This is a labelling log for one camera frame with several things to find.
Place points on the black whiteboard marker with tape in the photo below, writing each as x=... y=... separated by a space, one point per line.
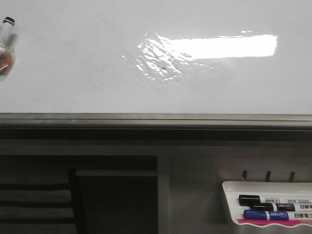
x=6 y=51

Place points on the white whiteboard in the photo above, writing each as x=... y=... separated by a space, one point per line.
x=159 y=56

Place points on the black marker top in tray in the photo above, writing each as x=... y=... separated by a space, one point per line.
x=248 y=199

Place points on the black marker in tray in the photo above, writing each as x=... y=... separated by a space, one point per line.
x=287 y=207
x=248 y=199

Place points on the blue marker in tray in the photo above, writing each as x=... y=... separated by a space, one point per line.
x=277 y=215

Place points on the black marker middle in tray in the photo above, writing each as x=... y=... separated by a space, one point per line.
x=287 y=207

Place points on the white marker tray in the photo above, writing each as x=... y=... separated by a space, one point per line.
x=297 y=194

